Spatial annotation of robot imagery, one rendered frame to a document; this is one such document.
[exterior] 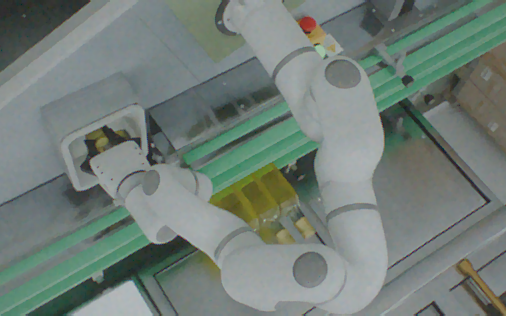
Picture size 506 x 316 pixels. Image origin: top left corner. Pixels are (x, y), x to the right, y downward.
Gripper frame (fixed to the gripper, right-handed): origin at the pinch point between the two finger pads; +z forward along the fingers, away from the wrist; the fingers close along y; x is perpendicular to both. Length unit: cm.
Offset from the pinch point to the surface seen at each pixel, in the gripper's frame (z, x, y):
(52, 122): -1.6, 11.2, -8.0
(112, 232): -7.6, -20.8, -5.3
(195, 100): 3.3, -5.4, 24.4
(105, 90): -0.1, 11.8, 3.7
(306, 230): -29, -28, 33
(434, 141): -18, -42, 88
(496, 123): 97, -279, 324
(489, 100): 109, -263, 323
